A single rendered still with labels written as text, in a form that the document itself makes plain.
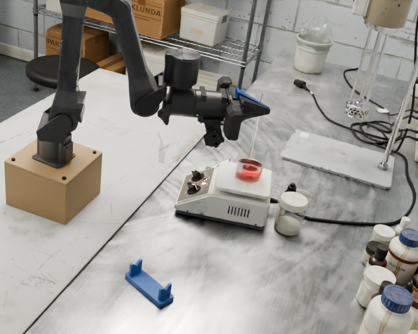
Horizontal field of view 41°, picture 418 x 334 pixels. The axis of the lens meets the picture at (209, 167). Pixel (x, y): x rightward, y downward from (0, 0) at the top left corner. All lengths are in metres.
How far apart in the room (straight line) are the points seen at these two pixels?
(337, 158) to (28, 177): 0.84
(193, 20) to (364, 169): 2.10
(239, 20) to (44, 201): 2.71
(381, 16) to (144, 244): 0.77
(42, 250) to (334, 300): 0.56
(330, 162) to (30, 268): 0.85
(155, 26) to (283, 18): 0.80
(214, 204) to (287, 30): 2.54
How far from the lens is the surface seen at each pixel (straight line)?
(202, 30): 3.46
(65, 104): 1.11
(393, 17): 1.44
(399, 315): 0.97
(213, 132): 1.12
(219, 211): 1.21
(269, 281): 1.11
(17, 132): 1.53
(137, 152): 1.46
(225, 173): 1.24
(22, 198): 1.21
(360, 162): 1.61
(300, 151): 1.58
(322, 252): 1.22
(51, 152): 1.17
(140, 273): 1.06
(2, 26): 4.62
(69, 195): 1.15
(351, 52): 3.61
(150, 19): 3.47
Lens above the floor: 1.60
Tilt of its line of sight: 29 degrees down
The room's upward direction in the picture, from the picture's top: 9 degrees clockwise
